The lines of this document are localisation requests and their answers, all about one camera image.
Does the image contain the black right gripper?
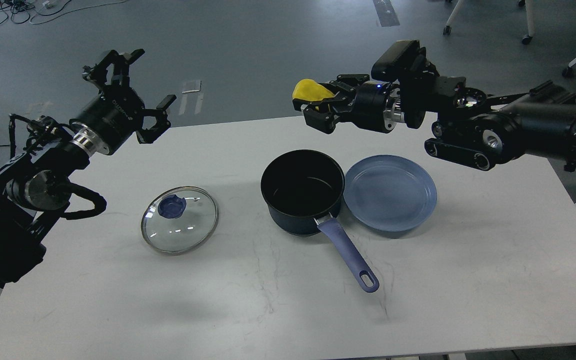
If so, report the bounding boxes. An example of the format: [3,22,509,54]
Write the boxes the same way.
[292,74,403,134]

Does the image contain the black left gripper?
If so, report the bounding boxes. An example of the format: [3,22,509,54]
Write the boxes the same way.
[70,48,178,156]

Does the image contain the glass lid purple knob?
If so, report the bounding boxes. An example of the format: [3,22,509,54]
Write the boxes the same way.
[140,186,219,256]

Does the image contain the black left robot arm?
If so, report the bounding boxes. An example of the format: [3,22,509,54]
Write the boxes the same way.
[0,48,176,289]

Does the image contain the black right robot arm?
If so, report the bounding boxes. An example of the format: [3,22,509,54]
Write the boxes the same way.
[292,39,576,173]

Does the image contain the blue plate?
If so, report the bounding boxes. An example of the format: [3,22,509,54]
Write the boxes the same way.
[343,154,438,233]

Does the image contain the white chair leg with caster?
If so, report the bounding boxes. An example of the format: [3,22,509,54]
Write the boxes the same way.
[442,0,537,46]

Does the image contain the dark blue saucepan purple handle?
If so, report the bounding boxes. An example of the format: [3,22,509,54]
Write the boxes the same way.
[260,149,380,293]

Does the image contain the tangled cables on floor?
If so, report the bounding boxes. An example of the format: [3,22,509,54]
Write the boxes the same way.
[0,0,129,31]

